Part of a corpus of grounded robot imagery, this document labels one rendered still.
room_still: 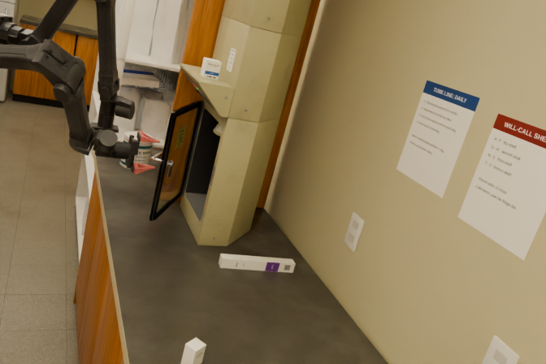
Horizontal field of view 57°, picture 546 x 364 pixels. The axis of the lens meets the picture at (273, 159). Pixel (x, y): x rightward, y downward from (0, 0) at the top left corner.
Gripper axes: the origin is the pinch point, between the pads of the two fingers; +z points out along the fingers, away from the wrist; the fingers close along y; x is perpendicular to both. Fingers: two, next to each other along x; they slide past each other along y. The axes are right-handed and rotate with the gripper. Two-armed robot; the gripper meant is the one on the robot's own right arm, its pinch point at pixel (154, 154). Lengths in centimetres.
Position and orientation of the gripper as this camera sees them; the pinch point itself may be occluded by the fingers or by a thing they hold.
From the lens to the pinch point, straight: 179.7
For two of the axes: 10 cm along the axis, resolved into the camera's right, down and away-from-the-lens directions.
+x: -3.6, -3.5, 8.6
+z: 9.0, 1.1, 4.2
